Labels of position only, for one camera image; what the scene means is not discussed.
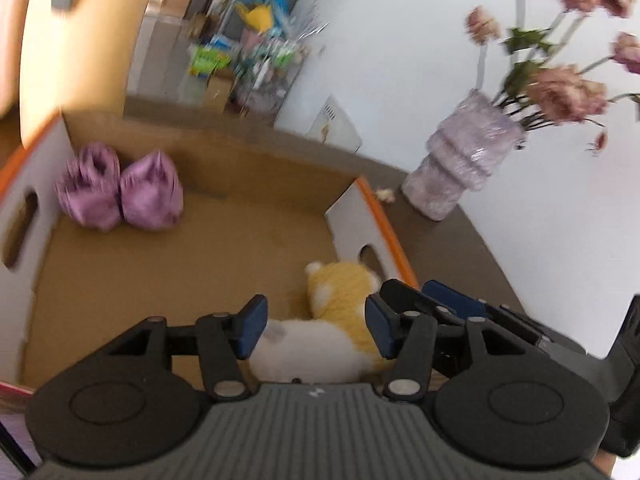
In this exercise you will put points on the bunch of dried pink roses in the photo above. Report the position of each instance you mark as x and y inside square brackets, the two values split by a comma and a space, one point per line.
[565, 87]

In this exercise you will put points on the yellow bag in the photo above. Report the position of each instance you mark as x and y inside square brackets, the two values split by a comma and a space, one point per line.
[257, 16]

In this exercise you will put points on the white box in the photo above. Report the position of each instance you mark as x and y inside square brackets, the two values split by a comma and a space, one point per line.
[334, 127]

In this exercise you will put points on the person's right forearm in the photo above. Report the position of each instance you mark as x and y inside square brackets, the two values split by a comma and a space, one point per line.
[604, 466]

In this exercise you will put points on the red printed cardboard box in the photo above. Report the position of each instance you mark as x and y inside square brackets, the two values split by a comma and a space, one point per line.
[200, 245]

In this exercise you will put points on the pink suitcase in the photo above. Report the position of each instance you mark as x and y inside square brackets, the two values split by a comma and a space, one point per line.
[12, 35]

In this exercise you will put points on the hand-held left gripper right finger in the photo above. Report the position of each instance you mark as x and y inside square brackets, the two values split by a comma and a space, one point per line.
[379, 327]

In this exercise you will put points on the lilac ribbed vase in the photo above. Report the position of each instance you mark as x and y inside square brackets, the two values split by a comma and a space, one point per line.
[462, 160]

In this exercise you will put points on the yellow and white plush toy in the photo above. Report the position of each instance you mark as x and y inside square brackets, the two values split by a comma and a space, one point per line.
[335, 290]

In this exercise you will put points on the fallen dried petal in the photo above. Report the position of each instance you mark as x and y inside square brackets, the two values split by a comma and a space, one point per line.
[385, 194]

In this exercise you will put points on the yellow thermos jug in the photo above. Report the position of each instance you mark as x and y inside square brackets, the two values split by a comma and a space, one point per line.
[85, 65]

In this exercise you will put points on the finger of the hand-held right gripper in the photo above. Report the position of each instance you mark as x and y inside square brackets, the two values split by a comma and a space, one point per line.
[415, 297]
[452, 296]

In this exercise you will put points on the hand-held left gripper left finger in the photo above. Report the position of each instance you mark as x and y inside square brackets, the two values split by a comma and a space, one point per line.
[252, 325]

